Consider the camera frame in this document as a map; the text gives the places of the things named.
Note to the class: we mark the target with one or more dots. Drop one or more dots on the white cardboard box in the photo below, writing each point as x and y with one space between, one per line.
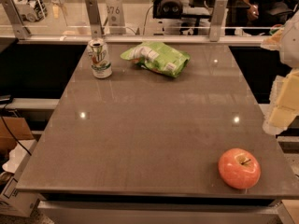
12 201

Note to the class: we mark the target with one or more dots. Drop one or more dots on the left metal bracket post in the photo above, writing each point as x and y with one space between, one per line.
19 29

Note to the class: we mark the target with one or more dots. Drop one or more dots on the red apple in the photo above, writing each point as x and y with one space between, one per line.
239 169

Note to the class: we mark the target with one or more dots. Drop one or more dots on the white green soda can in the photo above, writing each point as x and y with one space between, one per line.
100 61

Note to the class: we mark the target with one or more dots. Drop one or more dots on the numbered white post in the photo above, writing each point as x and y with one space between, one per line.
115 16

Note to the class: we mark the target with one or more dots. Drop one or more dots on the person in background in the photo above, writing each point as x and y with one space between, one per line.
249 0

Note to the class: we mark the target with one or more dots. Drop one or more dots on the brown cardboard box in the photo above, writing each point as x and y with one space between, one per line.
13 130

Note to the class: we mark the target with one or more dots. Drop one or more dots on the metal bracket post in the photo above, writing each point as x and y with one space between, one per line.
19 29
217 20
94 18

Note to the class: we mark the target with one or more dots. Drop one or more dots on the middle metal bracket post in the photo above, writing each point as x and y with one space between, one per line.
94 18

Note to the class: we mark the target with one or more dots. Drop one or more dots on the black camera device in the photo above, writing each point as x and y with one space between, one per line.
167 9

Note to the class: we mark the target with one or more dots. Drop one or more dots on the right metal bracket post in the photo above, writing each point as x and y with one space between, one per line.
217 20

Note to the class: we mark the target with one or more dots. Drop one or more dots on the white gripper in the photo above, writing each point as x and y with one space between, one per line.
291 46

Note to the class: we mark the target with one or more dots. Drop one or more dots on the green rice chip bag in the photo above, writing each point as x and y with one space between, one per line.
158 58

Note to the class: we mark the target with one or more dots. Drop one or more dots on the metal rail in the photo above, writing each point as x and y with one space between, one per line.
254 41

